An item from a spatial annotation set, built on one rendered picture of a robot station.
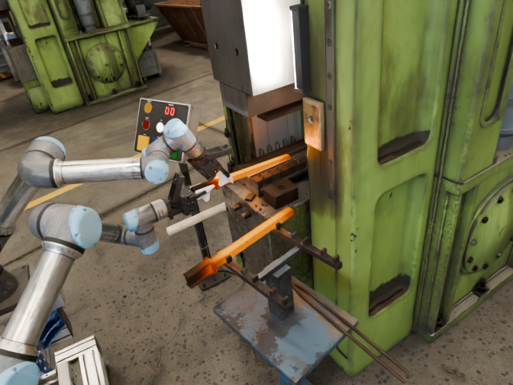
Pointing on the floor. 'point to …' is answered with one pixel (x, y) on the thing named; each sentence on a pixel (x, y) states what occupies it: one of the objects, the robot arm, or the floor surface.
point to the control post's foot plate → (214, 280)
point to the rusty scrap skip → (185, 21)
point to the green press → (80, 50)
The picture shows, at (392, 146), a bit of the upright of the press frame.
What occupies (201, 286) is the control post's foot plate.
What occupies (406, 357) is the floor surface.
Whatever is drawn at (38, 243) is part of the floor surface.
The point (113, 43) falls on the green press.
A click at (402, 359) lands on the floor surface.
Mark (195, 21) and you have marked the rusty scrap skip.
